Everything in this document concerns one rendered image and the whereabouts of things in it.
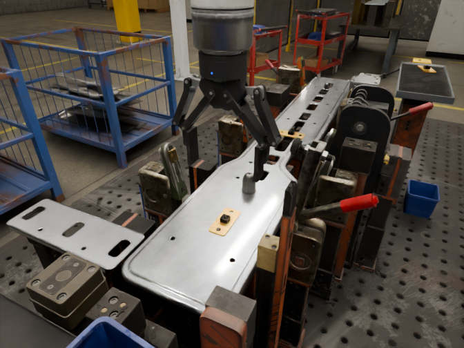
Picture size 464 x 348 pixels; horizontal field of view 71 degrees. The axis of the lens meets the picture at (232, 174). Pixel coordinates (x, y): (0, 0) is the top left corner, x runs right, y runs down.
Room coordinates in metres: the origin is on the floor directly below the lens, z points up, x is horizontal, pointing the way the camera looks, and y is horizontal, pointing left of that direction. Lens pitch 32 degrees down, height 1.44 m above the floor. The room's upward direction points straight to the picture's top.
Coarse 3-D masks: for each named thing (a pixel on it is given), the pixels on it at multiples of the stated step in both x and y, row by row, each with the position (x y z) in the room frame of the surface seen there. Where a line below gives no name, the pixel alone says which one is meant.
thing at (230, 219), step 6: (228, 210) 0.55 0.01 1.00; (234, 210) 0.55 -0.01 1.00; (222, 216) 0.52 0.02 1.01; (228, 216) 0.52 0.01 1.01; (234, 216) 0.53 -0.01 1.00; (216, 222) 0.51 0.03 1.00; (222, 222) 0.51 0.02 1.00; (228, 222) 0.51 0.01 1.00; (234, 222) 0.51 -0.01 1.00; (210, 228) 0.49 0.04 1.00; (216, 228) 0.49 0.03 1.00; (222, 228) 0.49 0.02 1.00; (228, 228) 0.49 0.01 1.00; (222, 234) 0.48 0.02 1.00
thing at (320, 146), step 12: (300, 144) 0.46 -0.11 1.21; (312, 144) 0.46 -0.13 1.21; (324, 144) 0.45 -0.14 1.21; (312, 156) 0.43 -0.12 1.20; (324, 156) 0.43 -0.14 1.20; (312, 168) 0.43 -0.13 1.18; (300, 180) 0.44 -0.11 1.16; (312, 180) 0.43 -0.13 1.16; (300, 192) 0.44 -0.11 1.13; (300, 204) 0.43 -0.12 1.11
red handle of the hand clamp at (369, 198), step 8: (344, 200) 0.42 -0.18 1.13; (352, 200) 0.41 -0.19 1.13; (360, 200) 0.41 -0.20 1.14; (368, 200) 0.40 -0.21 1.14; (376, 200) 0.40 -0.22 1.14; (312, 208) 0.45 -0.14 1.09; (320, 208) 0.44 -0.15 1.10; (328, 208) 0.43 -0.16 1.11; (336, 208) 0.42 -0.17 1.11; (344, 208) 0.41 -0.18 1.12; (352, 208) 0.41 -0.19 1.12; (360, 208) 0.40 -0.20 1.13; (368, 208) 0.40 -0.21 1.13; (304, 216) 0.44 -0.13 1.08; (312, 216) 0.43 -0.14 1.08; (320, 216) 0.43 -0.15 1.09
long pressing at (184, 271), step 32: (320, 96) 1.31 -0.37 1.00; (288, 128) 0.98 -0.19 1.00; (320, 128) 0.98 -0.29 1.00; (288, 160) 0.77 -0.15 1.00; (224, 192) 0.62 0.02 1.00; (256, 192) 0.62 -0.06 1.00; (192, 224) 0.51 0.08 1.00; (256, 224) 0.51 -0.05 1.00; (160, 256) 0.42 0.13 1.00; (192, 256) 0.42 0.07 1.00; (224, 256) 0.42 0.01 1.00; (256, 256) 0.42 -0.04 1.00; (160, 288) 0.35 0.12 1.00; (192, 288) 0.35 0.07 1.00
